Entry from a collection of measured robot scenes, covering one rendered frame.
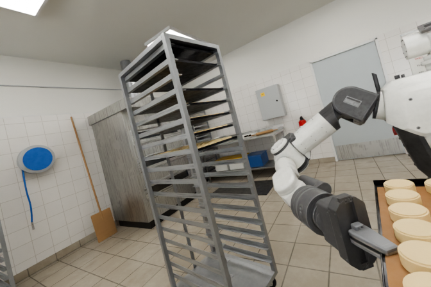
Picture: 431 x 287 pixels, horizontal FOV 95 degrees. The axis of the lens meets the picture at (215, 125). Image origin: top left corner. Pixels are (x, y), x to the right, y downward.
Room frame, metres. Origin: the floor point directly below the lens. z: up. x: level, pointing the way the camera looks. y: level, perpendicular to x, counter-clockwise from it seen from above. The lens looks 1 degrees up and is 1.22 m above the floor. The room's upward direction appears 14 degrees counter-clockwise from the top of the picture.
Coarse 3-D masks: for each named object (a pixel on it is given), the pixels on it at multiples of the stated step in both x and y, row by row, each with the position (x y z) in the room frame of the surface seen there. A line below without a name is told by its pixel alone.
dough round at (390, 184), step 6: (390, 180) 0.44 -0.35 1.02; (396, 180) 0.44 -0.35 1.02; (402, 180) 0.43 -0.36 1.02; (408, 180) 0.42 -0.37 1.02; (384, 186) 0.43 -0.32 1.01; (390, 186) 0.42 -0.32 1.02; (396, 186) 0.41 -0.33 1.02; (402, 186) 0.40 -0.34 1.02; (408, 186) 0.40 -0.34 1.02; (414, 186) 0.40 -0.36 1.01
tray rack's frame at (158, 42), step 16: (208, 48) 1.38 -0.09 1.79; (128, 96) 1.50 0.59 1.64; (128, 112) 1.49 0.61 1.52; (144, 160) 1.50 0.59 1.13; (144, 176) 1.49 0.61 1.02; (176, 192) 1.68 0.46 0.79; (160, 224) 1.50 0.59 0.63; (160, 240) 1.49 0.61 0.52; (192, 256) 1.68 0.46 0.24; (208, 272) 1.57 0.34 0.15; (240, 272) 1.49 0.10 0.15; (256, 272) 1.45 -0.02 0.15; (272, 272) 1.41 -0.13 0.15
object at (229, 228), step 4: (220, 224) 1.70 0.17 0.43; (224, 228) 1.66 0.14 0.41; (228, 228) 1.64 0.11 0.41; (232, 228) 1.61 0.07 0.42; (236, 228) 1.58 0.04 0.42; (240, 228) 1.56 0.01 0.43; (244, 228) 1.53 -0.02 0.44; (236, 232) 1.56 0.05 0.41; (240, 232) 1.54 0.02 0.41; (244, 232) 1.53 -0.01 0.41; (248, 232) 1.51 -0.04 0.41; (252, 232) 1.49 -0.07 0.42; (256, 232) 1.46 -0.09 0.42; (260, 232) 1.44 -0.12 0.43; (264, 232) 1.41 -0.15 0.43; (260, 236) 1.42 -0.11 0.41; (264, 236) 1.40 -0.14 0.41
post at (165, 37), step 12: (168, 36) 1.10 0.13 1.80; (168, 48) 1.08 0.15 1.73; (168, 60) 1.09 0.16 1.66; (180, 84) 1.10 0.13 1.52; (180, 96) 1.08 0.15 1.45; (180, 108) 1.09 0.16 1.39; (192, 132) 1.10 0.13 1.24; (192, 144) 1.08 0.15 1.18; (192, 156) 1.09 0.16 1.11; (204, 180) 1.09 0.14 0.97; (204, 192) 1.08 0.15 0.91; (204, 204) 1.10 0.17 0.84; (216, 228) 1.09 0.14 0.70; (216, 240) 1.08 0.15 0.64; (216, 252) 1.10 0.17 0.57; (228, 276) 1.09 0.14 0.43
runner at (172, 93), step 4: (168, 92) 1.19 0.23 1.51; (172, 92) 1.16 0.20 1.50; (160, 96) 1.24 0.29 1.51; (164, 96) 1.22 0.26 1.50; (168, 96) 1.19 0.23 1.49; (172, 96) 1.20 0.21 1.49; (156, 100) 1.28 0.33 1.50; (160, 100) 1.25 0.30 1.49; (164, 100) 1.25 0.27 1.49; (148, 104) 1.35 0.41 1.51; (152, 104) 1.32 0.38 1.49; (156, 104) 1.33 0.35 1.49; (140, 108) 1.42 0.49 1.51; (144, 108) 1.39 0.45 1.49; (148, 108) 1.39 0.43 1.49; (136, 112) 1.47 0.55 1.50; (140, 112) 1.46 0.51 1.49
